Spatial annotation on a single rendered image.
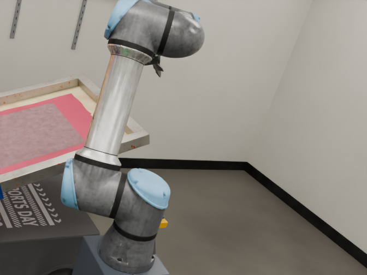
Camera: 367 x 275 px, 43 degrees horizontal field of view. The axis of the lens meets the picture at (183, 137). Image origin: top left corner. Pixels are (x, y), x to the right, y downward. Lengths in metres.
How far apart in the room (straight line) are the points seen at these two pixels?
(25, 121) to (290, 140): 3.77
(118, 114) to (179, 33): 0.24
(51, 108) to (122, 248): 0.80
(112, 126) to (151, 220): 0.25
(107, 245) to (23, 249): 0.53
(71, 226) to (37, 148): 0.34
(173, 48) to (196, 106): 3.57
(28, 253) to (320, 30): 4.05
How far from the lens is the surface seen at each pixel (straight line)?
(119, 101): 1.14
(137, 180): 1.13
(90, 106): 1.83
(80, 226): 1.80
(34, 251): 1.72
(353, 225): 4.76
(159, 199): 1.13
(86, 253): 1.28
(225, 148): 5.25
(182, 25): 1.17
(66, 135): 1.66
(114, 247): 1.20
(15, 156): 1.60
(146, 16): 1.16
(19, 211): 1.81
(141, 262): 1.21
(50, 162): 1.47
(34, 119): 1.79
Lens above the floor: 1.92
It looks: 19 degrees down
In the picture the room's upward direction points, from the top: 19 degrees clockwise
